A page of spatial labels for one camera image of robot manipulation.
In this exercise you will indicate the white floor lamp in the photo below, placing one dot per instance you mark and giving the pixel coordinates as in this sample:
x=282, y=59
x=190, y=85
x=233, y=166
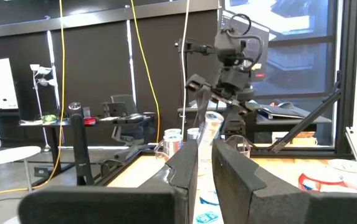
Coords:
x=42, y=71

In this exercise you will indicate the dark laptop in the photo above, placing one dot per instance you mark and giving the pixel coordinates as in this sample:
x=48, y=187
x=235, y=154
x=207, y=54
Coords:
x=278, y=111

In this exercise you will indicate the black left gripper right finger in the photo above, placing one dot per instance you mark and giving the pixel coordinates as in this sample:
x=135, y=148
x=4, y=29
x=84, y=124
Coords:
x=290, y=208

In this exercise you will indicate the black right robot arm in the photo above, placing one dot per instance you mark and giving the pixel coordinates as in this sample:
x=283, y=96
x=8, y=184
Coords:
x=228, y=43

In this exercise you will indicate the grey office chair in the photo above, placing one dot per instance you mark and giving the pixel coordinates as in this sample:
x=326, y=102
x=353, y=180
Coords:
x=123, y=104

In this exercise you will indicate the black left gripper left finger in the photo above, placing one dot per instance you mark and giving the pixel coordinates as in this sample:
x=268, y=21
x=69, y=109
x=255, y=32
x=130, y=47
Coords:
x=103, y=205

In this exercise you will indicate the black cluttered desk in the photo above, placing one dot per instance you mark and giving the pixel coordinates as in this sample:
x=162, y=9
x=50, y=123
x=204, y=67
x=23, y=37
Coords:
x=55, y=146

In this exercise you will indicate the small red object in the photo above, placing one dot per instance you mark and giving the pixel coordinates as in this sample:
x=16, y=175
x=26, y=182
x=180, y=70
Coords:
x=89, y=121

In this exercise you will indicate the round white table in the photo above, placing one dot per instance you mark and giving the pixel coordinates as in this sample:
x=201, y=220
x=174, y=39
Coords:
x=7, y=155

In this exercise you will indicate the small green object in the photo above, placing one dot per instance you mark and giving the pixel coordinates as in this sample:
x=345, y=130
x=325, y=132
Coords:
x=50, y=118

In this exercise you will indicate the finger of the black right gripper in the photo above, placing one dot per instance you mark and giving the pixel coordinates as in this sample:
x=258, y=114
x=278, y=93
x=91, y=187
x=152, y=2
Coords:
x=203, y=88
x=231, y=100

